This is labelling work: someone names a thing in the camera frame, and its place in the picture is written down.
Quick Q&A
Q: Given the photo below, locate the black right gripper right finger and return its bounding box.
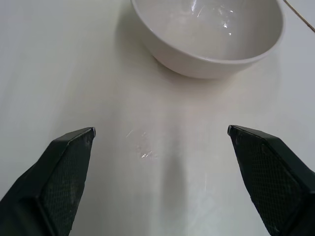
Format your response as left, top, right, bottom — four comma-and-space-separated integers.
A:
227, 124, 315, 236

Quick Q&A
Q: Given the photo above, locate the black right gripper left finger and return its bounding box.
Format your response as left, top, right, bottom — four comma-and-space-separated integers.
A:
0, 126, 96, 236

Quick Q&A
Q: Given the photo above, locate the white ceramic bowl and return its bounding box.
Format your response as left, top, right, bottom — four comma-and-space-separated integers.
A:
130, 0, 285, 79

